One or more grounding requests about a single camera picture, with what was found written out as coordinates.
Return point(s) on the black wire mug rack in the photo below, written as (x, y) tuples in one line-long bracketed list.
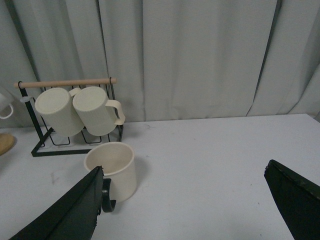
[(46, 145)]

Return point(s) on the cream mug with black handle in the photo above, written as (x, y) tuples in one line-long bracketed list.
[(117, 160)]

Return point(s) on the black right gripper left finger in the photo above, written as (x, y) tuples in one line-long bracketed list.
[(73, 216)]

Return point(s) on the white enamel mug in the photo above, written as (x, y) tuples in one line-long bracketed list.
[(6, 102)]

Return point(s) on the right cream ribbed mug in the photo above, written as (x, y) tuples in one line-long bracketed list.
[(99, 114)]

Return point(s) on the cream ribbed mug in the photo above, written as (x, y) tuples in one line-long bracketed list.
[(55, 105), (99, 114)]

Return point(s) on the wooden mug tree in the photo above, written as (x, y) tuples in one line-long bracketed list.
[(7, 141)]

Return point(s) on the left cream ribbed mug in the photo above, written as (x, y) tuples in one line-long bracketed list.
[(55, 105)]

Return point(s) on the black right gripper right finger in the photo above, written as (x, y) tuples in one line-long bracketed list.
[(297, 199)]

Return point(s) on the grey curtain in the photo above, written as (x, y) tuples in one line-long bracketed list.
[(174, 59)]

